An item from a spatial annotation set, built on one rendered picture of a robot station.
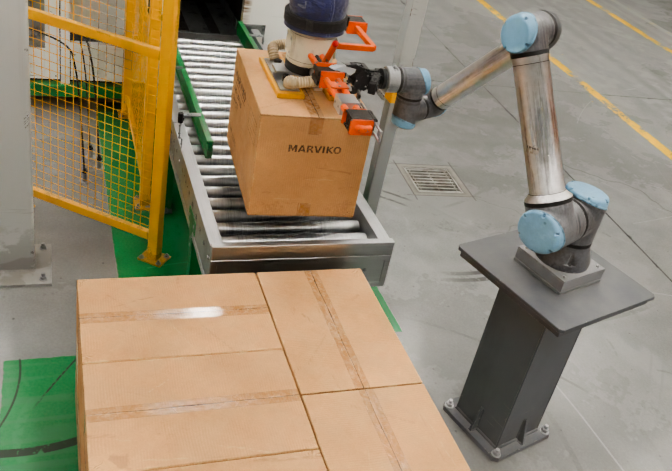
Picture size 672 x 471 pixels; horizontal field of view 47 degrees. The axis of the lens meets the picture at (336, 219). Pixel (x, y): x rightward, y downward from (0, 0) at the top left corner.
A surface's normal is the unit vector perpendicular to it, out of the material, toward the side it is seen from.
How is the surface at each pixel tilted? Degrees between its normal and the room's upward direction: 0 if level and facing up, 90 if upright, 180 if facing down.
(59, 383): 0
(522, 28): 83
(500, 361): 90
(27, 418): 0
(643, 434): 0
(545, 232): 94
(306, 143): 90
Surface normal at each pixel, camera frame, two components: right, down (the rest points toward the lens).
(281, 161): 0.24, 0.54
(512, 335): -0.82, 0.17
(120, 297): 0.18, -0.84
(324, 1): 0.11, 0.29
